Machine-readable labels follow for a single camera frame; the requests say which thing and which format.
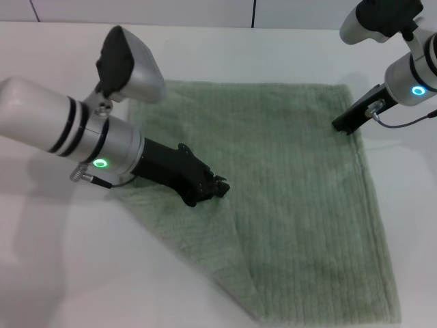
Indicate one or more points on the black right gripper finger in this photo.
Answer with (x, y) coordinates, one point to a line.
(345, 123)

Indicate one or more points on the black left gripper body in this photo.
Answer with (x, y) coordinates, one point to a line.
(170, 167)

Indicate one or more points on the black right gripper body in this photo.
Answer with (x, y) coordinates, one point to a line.
(372, 102)

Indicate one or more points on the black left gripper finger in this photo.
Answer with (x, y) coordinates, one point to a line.
(223, 189)
(220, 179)

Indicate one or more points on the green ribbed towel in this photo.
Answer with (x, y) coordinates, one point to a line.
(290, 188)

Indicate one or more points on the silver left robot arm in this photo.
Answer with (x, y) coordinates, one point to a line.
(51, 119)

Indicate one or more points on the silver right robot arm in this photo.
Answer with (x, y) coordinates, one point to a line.
(413, 75)

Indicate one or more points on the thin black vertical pole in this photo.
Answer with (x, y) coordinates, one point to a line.
(254, 13)

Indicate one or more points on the right wrist camera housing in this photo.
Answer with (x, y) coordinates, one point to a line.
(375, 18)

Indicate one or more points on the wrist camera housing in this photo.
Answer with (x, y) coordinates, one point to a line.
(133, 68)
(375, 18)

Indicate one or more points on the left wrist camera housing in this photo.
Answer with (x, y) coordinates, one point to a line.
(133, 68)

